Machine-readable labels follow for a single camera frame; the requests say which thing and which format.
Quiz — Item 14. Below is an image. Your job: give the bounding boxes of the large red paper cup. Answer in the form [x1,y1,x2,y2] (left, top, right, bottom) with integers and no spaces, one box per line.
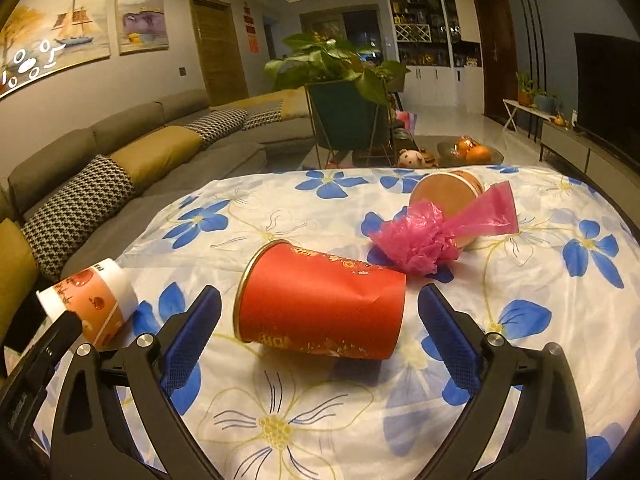
[234,241,407,361]

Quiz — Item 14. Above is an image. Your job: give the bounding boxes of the mustard yellow cushion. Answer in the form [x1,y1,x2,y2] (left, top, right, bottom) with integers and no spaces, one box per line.
[280,87,312,119]
[0,217,42,347]
[110,125,203,191]

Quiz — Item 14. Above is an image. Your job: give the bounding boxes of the gold rimmed red paper cup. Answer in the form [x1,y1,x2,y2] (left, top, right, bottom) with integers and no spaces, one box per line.
[409,171,486,252]

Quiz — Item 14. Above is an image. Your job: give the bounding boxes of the dark fruit tray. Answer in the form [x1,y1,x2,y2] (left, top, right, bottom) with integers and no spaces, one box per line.
[436,136,507,167]

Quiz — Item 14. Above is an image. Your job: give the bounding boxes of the white printed paper cup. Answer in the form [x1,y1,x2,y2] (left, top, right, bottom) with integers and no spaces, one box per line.
[37,257,139,351]

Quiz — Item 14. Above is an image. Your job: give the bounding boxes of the dark wooden door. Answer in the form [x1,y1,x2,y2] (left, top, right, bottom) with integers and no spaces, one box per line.
[472,0,518,121]

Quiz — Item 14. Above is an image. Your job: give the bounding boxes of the purple wall painting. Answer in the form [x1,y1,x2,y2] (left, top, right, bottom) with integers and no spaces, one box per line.
[116,0,170,56]

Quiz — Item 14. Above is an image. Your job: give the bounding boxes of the pink plastic bag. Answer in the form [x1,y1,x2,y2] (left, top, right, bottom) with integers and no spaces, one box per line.
[369,181,519,277]

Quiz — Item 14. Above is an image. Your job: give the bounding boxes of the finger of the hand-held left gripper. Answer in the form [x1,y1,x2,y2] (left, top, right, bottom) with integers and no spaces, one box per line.
[30,310,83,367]

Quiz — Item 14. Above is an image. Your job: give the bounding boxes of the black television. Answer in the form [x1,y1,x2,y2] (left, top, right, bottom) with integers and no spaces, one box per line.
[572,32,640,148]

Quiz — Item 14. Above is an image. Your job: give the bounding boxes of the red wall decorations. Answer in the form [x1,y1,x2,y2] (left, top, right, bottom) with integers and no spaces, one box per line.
[243,2,260,54]

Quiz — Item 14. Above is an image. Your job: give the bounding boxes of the small potted plant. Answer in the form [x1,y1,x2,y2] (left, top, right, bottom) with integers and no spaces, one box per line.
[535,91,561,115]
[516,71,539,107]

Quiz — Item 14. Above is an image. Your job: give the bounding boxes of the grey television stand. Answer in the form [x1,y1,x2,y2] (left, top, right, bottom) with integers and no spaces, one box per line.
[540,122,640,196]

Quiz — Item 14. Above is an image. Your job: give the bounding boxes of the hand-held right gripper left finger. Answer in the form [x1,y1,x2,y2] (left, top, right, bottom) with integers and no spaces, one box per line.
[50,285,236,480]

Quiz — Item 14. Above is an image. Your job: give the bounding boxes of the green leafy plant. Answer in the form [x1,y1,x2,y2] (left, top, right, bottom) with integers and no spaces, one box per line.
[265,32,412,107]

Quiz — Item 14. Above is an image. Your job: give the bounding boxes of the balcony glass door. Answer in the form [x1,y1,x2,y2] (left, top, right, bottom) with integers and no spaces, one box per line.
[300,5,391,56]

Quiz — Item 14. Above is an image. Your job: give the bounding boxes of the white display cabinet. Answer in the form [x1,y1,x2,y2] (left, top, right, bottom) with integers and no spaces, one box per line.
[387,0,483,108]

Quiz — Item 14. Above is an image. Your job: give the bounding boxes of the white side table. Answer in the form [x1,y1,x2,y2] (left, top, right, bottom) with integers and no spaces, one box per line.
[502,99,543,136]

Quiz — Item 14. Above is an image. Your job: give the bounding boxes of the dark green planter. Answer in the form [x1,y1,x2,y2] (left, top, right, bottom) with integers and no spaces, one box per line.
[305,80,396,168]

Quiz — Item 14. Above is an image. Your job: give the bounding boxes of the large houndstooth cushion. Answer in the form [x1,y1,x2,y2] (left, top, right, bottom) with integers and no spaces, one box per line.
[22,154,136,282]

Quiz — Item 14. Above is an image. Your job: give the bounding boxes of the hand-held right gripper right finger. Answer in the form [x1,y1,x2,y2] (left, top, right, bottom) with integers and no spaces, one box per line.
[415,284,588,480]

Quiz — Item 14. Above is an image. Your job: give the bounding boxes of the grey sectional sofa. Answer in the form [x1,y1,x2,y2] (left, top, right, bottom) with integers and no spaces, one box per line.
[0,87,316,351]

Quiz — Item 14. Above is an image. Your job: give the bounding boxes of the light wooden door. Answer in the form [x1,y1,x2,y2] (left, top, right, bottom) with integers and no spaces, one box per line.
[189,0,249,107]

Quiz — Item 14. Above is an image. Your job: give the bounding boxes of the sailboat wall painting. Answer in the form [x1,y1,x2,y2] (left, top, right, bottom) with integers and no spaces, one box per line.
[0,0,112,98]

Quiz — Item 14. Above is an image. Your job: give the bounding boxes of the blue floral tablecloth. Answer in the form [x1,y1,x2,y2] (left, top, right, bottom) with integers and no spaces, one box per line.
[35,165,640,480]

